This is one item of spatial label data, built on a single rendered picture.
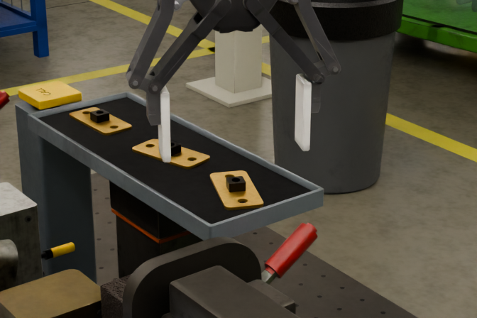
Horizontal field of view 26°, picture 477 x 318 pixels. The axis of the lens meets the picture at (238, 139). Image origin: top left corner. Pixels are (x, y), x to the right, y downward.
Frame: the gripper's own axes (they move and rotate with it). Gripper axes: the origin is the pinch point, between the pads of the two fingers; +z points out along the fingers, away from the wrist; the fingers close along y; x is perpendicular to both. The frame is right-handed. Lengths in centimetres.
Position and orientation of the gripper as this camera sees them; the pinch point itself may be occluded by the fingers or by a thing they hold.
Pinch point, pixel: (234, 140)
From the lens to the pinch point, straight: 99.8
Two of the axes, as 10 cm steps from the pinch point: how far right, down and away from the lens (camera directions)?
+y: -9.8, 0.8, -2.0
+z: 0.0, 9.3, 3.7
